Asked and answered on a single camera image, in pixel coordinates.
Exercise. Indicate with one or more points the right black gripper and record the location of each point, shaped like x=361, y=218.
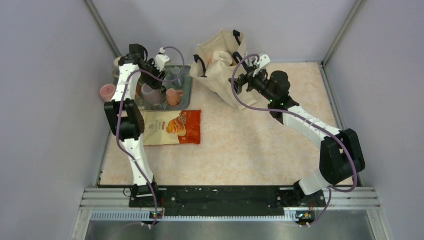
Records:
x=242, y=79

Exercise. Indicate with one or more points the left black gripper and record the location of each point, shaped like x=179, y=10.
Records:
x=154, y=82

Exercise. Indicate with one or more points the lilac mug black handle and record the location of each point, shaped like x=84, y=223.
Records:
x=151, y=96

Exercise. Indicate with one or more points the beige canvas tote bag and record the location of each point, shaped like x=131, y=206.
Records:
x=216, y=76

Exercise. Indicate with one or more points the salmon pink mug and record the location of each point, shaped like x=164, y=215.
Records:
x=173, y=97

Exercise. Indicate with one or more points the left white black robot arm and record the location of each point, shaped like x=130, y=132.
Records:
x=124, y=117

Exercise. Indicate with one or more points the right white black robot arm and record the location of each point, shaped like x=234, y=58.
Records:
x=341, y=155

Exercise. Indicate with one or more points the floral blue serving tray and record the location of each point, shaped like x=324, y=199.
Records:
x=163, y=105

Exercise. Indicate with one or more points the pink cup off tray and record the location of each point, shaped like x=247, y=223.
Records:
x=107, y=92

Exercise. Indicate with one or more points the cassava chips bag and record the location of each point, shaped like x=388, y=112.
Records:
x=172, y=127

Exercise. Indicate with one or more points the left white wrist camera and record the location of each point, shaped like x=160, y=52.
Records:
x=161, y=59

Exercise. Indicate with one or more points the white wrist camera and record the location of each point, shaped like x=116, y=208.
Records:
x=261, y=64
x=161, y=59

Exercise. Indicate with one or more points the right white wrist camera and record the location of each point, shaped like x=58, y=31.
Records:
x=261, y=64

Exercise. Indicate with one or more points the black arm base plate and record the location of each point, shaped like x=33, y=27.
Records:
x=226, y=201

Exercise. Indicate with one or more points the aluminium frame rail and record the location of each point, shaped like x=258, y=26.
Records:
x=110, y=203

